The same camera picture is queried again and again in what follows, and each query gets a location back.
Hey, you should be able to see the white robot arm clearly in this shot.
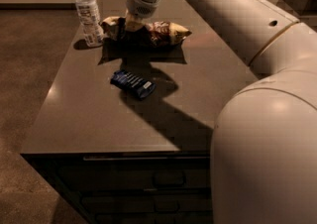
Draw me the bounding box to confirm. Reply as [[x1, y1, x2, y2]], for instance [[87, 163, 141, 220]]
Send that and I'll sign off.
[[127, 0, 317, 224]]

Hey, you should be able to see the brown chip bag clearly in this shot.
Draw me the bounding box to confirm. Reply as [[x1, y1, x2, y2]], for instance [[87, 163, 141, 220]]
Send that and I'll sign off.
[[101, 16, 191, 49]]

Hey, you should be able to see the blue snack bar packet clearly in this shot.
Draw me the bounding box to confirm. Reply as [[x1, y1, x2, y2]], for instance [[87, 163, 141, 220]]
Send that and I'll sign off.
[[110, 69, 156, 100]]

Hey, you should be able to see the dark cabinet with drawers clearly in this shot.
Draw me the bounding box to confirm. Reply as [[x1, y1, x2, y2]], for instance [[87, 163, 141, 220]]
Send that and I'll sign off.
[[22, 153, 213, 224]]

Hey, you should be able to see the clear plastic water bottle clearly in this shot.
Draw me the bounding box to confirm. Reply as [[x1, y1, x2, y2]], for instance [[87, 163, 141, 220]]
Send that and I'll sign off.
[[75, 0, 104, 48]]

